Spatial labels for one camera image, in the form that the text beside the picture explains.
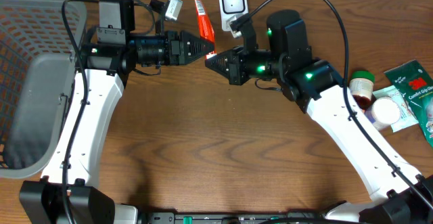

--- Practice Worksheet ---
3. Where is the black right camera cable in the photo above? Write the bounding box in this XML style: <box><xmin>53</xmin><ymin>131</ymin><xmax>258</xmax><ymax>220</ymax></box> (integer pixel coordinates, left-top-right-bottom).
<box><xmin>233</xmin><ymin>0</ymin><xmax>433</xmax><ymax>211</ymax></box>

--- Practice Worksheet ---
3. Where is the black mounting rail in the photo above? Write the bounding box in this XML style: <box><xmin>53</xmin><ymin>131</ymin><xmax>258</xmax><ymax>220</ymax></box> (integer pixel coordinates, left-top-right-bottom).
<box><xmin>142</xmin><ymin>211</ymin><xmax>322</xmax><ymax>224</ymax></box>

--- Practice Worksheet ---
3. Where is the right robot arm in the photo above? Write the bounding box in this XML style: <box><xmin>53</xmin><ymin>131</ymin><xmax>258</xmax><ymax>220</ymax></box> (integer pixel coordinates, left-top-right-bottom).
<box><xmin>205</xmin><ymin>9</ymin><xmax>432</xmax><ymax>223</ymax></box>

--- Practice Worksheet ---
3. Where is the black left camera cable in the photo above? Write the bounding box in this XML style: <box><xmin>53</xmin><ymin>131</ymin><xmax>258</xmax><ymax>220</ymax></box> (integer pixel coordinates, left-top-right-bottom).
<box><xmin>60</xmin><ymin>0</ymin><xmax>160</xmax><ymax>224</ymax></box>

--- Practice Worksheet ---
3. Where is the black camera cable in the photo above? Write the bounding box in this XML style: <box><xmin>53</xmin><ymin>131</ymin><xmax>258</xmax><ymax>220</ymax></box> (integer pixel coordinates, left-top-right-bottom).
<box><xmin>60</xmin><ymin>0</ymin><xmax>160</xmax><ymax>224</ymax></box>
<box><xmin>233</xmin><ymin>0</ymin><xmax>433</xmax><ymax>211</ymax></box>

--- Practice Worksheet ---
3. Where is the white cotton swab tub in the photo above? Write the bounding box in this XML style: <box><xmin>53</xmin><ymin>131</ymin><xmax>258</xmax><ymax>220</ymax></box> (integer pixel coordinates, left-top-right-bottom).
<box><xmin>365</xmin><ymin>97</ymin><xmax>401</xmax><ymax>131</ymax></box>

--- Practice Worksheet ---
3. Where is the green 3M gloves package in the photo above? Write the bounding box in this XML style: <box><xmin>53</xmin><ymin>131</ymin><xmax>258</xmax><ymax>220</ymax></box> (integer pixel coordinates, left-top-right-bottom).
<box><xmin>384</xmin><ymin>60</ymin><xmax>432</xmax><ymax>145</ymax></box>

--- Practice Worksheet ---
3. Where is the white barcode scanner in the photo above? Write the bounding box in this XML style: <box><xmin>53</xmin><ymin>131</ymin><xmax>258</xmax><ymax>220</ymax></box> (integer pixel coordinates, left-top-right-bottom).
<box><xmin>219</xmin><ymin>0</ymin><xmax>248</xmax><ymax>32</ymax></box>

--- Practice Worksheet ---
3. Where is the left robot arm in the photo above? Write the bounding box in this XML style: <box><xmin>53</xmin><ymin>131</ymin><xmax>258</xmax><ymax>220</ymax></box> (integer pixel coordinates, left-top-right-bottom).
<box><xmin>19</xmin><ymin>0</ymin><xmax>214</xmax><ymax>223</ymax></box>

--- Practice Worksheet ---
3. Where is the grey plastic shopping basket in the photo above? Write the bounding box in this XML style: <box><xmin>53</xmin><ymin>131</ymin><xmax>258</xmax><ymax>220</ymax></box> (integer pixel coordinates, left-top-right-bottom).
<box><xmin>1</xmin><ymin>0</ymin><xmax>87</xmax><ymax>179</ymax></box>

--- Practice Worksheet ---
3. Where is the red box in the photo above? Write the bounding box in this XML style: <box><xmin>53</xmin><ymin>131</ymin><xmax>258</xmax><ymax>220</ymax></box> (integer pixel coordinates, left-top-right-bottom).
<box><xmin>194</xmin><ymin>0</ymin><xmax>215</xmax><ymax>45</ymax></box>

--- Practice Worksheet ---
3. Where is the green lid jar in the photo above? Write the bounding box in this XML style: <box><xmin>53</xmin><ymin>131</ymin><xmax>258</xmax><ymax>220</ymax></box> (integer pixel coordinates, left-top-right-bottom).
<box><xmin>349</xmin><ymin>70</ymin><xmax>375</xmax><ymax>109</ymax></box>

